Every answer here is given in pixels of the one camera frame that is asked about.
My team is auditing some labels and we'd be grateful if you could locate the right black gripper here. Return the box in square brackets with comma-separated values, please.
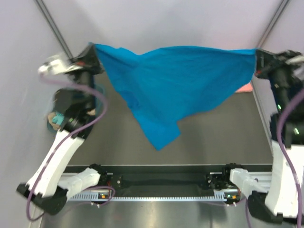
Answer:
[253, 48, 304, 111]

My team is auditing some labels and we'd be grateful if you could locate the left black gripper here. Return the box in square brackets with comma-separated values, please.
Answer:
[68, 44, 105, 109]

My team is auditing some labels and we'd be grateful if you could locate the blue t shirt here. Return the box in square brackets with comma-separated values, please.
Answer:
[95, 44, 256, 150]

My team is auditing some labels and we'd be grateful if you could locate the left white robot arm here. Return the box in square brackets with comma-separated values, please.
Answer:
[17, 44, 108, 215]

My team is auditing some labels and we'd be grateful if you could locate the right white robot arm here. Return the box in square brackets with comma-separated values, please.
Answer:
[221, 49, 304, 228]

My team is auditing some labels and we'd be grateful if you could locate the folded pink t shirt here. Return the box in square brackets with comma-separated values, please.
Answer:
[235, 82, 253, 93]

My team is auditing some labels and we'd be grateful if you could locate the teal plastic basin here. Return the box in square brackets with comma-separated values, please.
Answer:
[47, 82, 106, 135]

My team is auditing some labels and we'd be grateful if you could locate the mint green t shirt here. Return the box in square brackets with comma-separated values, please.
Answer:
[52, 112, 64, 125]

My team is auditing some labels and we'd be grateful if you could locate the beige t shirt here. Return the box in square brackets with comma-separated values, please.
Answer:
[47, 112, 60, 132]

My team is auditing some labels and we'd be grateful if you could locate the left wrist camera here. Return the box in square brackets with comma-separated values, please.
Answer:
[38, 55, 83, 76]

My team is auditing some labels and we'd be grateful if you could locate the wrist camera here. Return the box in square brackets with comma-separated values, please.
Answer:
[285, 55, 304, 65]
[38, 55, 83, 76]

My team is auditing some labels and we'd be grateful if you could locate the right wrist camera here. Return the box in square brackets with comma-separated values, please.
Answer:
[285, 55, 304, 65]

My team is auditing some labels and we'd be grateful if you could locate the right aluminium frame post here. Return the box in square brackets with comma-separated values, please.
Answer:
[256, 0, 291, 48]

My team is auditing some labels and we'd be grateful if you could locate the aluminium frame post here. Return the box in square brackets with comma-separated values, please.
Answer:
[34, 0, 73, 59]
[256, 0, 291, 48]

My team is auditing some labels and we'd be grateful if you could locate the left aluminium frame post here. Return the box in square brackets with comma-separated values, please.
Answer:
[34, 0, 73, 59]

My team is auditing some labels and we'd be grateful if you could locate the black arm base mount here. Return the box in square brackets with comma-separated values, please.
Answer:
[100, 165, 232, 190]

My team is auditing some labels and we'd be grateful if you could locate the slotted cable duct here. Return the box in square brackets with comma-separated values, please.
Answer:
[67, 191, 239, 202]

